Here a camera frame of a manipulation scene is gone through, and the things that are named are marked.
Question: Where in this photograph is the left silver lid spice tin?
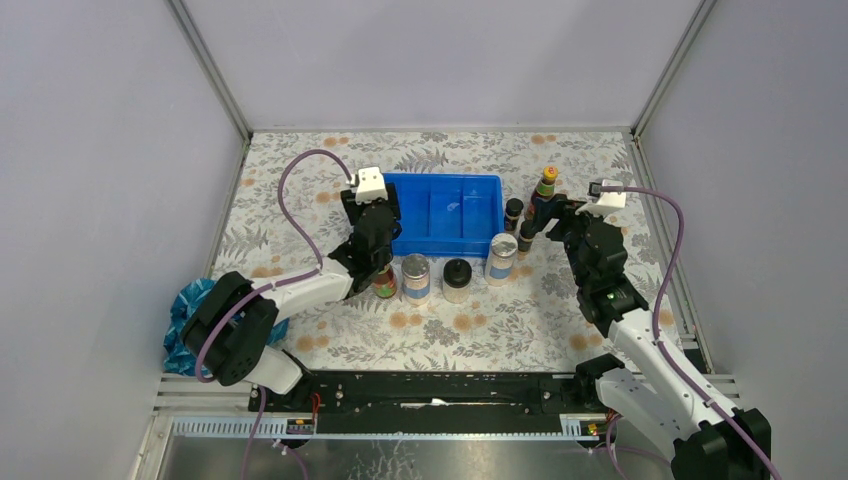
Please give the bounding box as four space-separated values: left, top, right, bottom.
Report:
401 253 431 306

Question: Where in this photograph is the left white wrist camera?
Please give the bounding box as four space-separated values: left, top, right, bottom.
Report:
349 166 389 205

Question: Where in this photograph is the green label sauce bottle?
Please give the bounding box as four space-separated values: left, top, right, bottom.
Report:
525 165 559 220

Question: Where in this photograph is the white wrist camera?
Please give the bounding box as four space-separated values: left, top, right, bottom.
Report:
575 179 626 217
349 166 389 205

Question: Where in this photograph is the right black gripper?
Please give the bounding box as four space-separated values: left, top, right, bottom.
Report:
529 194 608 288

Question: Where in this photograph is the front small dark spice bottle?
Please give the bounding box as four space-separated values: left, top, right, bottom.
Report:
517 220 538 258

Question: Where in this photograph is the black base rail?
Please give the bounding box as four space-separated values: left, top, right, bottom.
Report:
248 370 612 433

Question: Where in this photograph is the silver lid spice tin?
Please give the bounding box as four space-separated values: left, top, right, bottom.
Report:
401 253 431 306
484 233 518 286

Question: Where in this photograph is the rear small dark spice bottle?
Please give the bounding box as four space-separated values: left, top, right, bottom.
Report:
503 198 524 233

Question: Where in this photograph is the right silver lid spice tin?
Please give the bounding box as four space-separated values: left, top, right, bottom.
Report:
484 233 518 286

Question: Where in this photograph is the small dark spice bottle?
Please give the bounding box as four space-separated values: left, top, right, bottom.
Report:
503 198 524 233
517 220 538 258

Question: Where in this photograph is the slotted cable duct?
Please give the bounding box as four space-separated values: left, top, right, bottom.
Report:
171 416 600 442

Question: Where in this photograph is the blue plastic divided bin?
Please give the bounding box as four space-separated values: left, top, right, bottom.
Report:
383 172 504 257

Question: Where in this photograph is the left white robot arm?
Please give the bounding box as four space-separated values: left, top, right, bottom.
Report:
180 183 402 411

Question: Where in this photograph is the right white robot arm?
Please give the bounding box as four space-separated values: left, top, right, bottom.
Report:
532 187 780 479

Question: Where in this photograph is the floral table mat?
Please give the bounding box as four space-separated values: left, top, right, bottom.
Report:
210 130 690 374

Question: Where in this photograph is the blue patterned cloth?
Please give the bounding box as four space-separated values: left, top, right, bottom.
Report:
164 272 287 386

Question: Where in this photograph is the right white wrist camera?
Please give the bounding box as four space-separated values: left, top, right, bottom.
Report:
575 179 626 217

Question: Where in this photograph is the yellow cap sauce bottle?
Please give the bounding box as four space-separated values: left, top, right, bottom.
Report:
372 264 398 299

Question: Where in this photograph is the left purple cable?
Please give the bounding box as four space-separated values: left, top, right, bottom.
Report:
193 149 356 386

